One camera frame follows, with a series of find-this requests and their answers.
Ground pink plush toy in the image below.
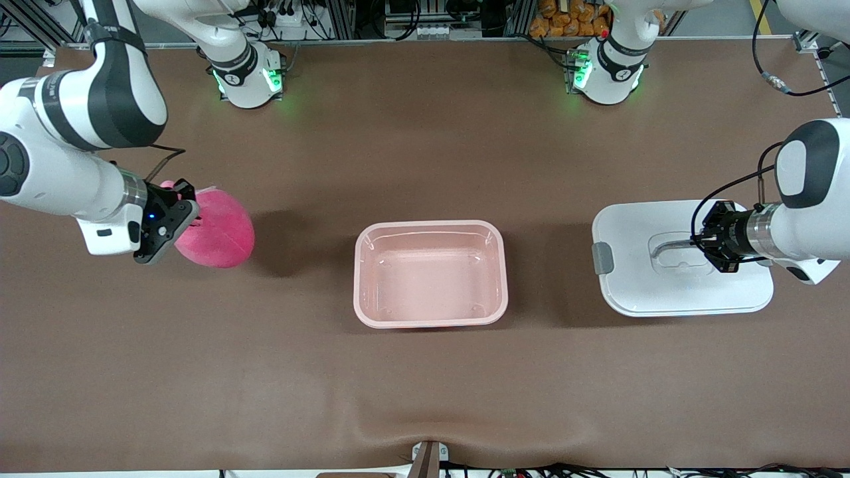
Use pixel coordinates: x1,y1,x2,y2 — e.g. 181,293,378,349
159,181,255,268

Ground white box lid grey clips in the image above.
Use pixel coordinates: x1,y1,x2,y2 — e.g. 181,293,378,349
591,200,774,317

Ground white socket box with plugs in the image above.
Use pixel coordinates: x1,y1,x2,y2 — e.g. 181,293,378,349
256,3,313,40

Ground pink plastic box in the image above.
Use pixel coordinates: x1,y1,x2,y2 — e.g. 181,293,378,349
353,220,509,329

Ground orange toy pile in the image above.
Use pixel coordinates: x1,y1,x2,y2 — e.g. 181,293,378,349
529,0,612,39

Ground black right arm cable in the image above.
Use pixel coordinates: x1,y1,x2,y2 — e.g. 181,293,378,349
143,143,188,183

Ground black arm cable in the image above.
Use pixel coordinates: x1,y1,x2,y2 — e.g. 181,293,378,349
143,143,188,183
691,0,850,263

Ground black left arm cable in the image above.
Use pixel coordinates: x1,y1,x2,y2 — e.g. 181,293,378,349
691,0,850,263

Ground silver table edge rail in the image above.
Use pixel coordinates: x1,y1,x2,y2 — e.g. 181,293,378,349
66,36,798,48

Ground metal table edge bracket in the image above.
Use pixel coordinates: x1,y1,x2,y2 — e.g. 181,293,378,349
410,440,449,478

